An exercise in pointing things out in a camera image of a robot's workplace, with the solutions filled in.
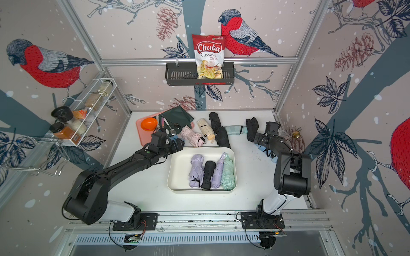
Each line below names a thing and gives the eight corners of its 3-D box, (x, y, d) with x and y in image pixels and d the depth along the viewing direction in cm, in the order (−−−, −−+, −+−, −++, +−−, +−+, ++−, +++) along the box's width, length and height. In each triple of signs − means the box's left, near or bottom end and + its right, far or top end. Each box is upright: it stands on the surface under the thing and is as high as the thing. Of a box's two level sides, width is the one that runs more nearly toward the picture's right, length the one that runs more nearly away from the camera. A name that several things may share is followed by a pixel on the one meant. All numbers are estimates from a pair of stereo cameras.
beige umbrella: (208, 142, 103) (208, 140, 101) (195, 122, 114) (195, 120, 112) (216, 138, 105) (217, 136, 103) (203, 119, 116) (203, 117, 114)
